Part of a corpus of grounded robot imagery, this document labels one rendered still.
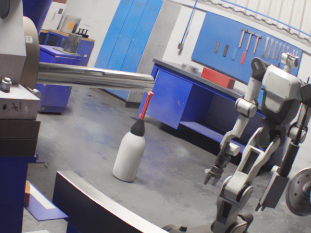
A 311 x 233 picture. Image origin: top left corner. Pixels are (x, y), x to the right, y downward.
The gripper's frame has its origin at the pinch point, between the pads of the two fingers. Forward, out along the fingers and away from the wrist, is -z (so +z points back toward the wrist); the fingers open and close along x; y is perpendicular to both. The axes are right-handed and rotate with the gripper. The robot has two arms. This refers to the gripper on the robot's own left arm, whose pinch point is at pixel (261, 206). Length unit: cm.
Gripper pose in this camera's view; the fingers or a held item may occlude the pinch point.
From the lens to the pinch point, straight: 246.6
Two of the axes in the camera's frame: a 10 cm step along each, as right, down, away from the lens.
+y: 6.9, 3.6, -6.2
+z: 4.5, -9.0, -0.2
